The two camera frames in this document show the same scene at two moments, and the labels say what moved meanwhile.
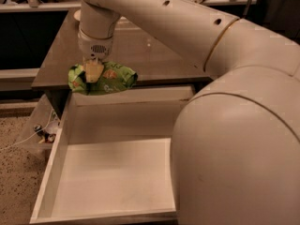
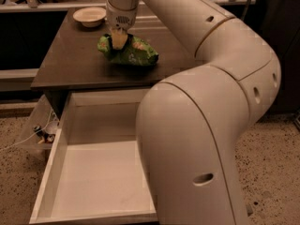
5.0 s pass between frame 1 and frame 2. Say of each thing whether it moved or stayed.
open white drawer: stayed
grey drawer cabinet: stayed
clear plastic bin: stayed
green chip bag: moved
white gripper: moved
